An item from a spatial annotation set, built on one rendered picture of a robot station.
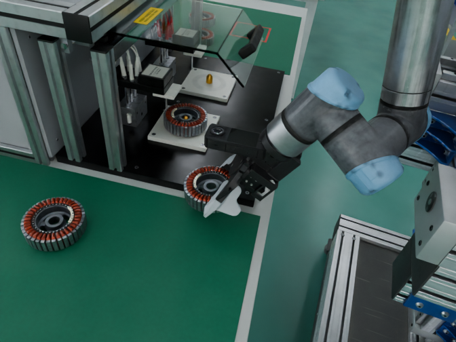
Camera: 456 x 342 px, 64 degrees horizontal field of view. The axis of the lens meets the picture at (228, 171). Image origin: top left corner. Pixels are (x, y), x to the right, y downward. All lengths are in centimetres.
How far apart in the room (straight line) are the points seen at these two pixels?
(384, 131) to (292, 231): 124
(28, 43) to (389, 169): 66
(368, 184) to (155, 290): 40
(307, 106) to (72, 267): 50
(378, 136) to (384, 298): 96
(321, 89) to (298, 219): 133
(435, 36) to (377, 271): 106
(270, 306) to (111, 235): 92
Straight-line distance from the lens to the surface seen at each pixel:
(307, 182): 205
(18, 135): 94
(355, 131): 57
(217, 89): 113
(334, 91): 55
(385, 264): 156
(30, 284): 74
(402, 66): 63
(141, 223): 77
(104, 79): 73
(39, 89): 85
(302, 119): 58
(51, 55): 76
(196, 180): 76
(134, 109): 95
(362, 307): 142
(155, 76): 90
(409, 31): 62
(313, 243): 177
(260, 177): 66
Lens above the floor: 135
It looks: 42 degrees down
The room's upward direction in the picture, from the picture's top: 8 degrees clockwise
